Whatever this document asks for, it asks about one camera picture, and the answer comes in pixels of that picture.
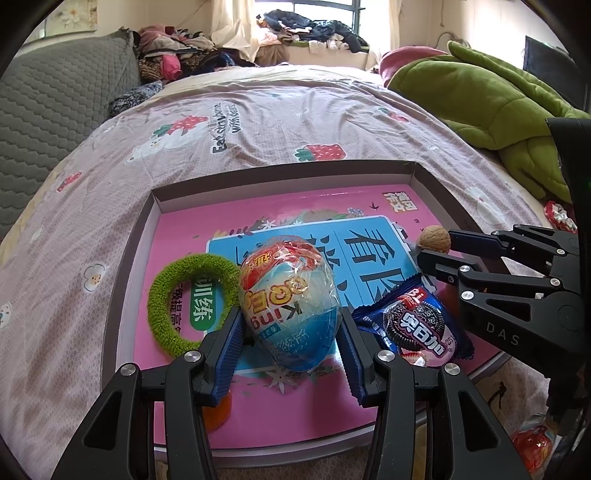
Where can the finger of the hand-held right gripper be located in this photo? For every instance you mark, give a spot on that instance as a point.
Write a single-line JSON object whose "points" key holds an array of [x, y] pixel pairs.
{"points": [[443, 265], [471, 242]]}

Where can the window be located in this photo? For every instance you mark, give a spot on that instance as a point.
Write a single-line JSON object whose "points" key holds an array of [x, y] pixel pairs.
{"points": [[323, 4]]}

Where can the blue cookie packet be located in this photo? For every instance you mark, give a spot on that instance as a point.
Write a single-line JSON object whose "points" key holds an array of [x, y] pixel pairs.
{"points": [[415, 323]]}

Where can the pink pillow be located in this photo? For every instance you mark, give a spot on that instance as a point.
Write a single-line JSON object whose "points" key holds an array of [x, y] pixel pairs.
{"points": [[397, 60]]}

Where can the red wrapped toy egg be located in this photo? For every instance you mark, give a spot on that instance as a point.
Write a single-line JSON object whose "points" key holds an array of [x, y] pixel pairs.
{"points": [[531, 445]]}

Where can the tangerine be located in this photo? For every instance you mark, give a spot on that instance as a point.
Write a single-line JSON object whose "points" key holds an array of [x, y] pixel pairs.
{"points": [[219, 413], [450, 297]]}

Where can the shallow grey cardboard tray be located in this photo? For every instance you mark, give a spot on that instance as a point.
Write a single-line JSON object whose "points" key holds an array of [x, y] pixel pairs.
{"points": [[134, 258]]}

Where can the green fleece blanket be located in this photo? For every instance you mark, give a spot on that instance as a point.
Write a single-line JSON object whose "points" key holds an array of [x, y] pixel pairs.
{"points": [[461, 92]]}

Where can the pile of clothes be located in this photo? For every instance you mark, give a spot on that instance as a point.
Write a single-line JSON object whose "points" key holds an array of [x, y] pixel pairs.
{"points": [[184, 55]]}

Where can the red silver candy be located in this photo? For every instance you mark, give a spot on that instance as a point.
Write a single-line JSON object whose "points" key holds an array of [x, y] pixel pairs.
{"points": [[558, 214]]}

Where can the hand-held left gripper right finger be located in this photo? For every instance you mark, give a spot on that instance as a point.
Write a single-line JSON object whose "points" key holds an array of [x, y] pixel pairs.
{"points": [[353, 364]]}

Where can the dark patterned cloth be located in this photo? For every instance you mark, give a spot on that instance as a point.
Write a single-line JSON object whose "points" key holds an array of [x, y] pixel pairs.
{"points": [[134, 99]]}

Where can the grey quilted headboard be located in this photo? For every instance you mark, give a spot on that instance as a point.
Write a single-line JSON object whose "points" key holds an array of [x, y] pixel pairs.
{"points": [[46, 115]]}

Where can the crumpled beige wrapper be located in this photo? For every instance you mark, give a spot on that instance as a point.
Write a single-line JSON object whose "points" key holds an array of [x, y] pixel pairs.
{"points": [[503, 392]]}

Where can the black television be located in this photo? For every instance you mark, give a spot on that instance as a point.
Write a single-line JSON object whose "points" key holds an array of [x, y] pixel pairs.
{"points": [[549, 64]]}

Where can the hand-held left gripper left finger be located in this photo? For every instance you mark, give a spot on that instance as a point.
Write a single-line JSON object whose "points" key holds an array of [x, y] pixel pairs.
{"points": [[226, 364]]}

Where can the blue toy egg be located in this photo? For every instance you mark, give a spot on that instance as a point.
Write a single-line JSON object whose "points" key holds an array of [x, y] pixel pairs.
{"points": [[286, 300]]}

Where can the dark clothes on windowsill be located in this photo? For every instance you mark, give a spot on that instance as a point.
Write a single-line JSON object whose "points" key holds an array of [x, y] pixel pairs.
{"points": [[314, 30]]}

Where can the walnut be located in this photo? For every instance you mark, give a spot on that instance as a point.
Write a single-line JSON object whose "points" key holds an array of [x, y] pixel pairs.
{"points": [[434, 237]]}

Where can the floral wall panel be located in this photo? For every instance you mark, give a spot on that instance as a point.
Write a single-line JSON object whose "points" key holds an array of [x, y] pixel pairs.
{"points": [[69, 16]]}

